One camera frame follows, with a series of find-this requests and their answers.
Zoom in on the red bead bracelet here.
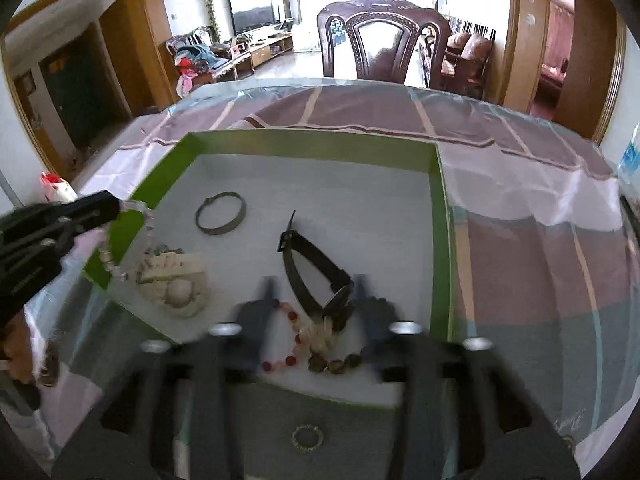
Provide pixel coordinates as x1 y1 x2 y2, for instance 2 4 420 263
260 299 321 373

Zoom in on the carved dark wooden chair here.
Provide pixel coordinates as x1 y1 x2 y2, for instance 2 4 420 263
317 0 450 90

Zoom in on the wooden armchair with clothes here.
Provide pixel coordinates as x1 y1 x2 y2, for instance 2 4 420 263
165 26 255 98

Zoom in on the plastic water bottle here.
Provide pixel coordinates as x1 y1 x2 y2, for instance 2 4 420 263
617 124 640 184

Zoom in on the small beaded ring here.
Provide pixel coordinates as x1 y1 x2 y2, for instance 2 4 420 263
290 422 324 453

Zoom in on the green hanging vine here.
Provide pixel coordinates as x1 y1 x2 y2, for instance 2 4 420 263
204 0 220 42

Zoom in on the cream white wristwatch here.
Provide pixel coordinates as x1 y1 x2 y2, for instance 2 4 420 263
136 250 208 318

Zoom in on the plaid tablecloth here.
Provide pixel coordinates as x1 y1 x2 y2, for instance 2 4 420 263
1 81 639 479

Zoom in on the wooden tv cabinet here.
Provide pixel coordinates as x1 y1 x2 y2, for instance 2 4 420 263
248 34 294 68

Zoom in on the wooden sofa with cushions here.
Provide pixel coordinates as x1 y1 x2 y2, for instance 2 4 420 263
442 16 496 101

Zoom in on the green cardboard box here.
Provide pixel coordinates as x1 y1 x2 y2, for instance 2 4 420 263
81 128 454 411

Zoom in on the red white plastic bag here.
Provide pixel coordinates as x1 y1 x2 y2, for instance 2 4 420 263
40 172 78 203

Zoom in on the person's left hand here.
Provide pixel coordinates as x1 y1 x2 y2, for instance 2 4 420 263
1 311 34 384

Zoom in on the flat screen television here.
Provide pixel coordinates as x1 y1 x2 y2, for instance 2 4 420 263
229 0 276 35

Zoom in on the metal bangle bracelet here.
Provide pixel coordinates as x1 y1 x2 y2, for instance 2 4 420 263
194 190 249 236

